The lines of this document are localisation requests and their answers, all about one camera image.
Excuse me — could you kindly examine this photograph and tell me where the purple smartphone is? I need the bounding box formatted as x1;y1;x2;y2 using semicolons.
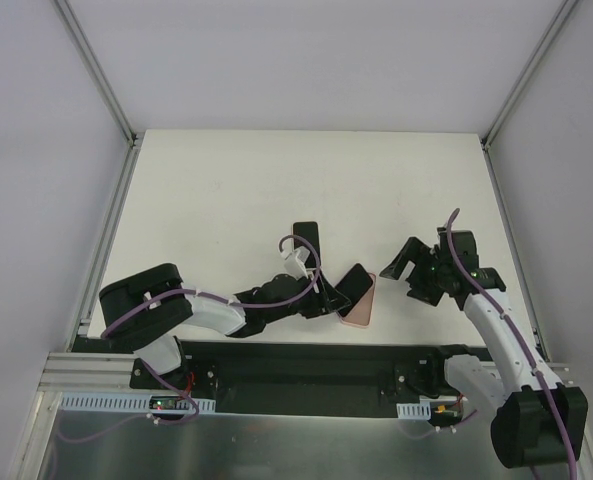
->
335;263;374;318

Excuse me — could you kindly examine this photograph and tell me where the pink phone case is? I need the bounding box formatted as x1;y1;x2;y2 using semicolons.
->
340;273;376;329

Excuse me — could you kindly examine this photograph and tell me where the phone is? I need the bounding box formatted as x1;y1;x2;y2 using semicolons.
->
292;221;321;268

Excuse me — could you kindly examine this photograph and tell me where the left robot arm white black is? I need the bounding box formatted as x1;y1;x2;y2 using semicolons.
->
99;263;351;389

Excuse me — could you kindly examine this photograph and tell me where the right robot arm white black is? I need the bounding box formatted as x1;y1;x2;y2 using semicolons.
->
380;228;588;471

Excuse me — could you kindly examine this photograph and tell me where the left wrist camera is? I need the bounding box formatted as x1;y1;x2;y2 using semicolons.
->
281;246;310;279

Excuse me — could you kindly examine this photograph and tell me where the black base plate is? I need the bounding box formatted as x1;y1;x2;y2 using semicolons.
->
70;335;497;414

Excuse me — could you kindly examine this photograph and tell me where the right white cable duct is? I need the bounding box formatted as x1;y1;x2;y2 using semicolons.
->
396;400;432;421

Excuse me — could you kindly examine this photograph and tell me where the white cable duct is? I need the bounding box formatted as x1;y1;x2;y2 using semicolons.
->
61;393;216;415
396;400;432;421

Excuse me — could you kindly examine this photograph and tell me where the front aluminium rail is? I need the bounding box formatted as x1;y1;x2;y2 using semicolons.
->
38;352;136;392

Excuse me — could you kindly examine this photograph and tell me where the left white cable duct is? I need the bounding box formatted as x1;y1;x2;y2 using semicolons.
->
61;393;216;415

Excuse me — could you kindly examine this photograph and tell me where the right aluminium frame post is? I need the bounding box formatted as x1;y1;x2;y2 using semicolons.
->
481;0;582;152

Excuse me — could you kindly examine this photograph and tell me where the aluminium frame post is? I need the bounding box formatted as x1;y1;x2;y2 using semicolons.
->
50;0;139;147
481;0;582;152

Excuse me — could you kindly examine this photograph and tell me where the left aluminium frame post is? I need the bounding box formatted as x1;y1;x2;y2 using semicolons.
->
50;0;139;147

